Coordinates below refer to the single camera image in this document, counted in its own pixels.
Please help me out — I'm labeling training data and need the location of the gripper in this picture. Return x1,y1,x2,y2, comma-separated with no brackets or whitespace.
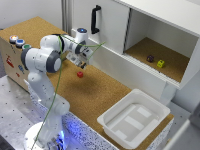
66,52,89,70

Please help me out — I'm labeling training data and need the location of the purple block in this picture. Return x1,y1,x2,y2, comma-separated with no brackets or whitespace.
146,54,155,63

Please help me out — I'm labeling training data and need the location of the yellow block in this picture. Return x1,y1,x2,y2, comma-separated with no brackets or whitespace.
156,59,166,69

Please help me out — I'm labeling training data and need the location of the white sliding door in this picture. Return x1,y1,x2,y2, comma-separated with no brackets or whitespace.
70,0,131,56

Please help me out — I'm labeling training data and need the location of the green button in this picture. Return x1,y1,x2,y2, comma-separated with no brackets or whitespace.
21,43,33,51

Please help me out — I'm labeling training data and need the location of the blue button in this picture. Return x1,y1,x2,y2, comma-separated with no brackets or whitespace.
15,38,26,47

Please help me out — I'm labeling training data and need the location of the wooden drawer box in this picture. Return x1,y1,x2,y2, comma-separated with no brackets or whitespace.
0,16,69,92

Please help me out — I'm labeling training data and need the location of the red button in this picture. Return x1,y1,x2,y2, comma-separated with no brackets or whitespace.
9,35,19,44

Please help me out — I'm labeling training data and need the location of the white plastic box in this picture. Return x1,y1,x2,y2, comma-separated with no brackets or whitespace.
96,88,172,150

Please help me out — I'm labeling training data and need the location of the white cabinet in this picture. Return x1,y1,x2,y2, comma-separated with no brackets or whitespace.
61,0,200,107

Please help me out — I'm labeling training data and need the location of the green cable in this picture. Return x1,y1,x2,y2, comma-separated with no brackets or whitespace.
30,34,106,150

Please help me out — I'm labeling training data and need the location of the black door handle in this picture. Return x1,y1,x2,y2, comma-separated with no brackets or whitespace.
90,4,102,35

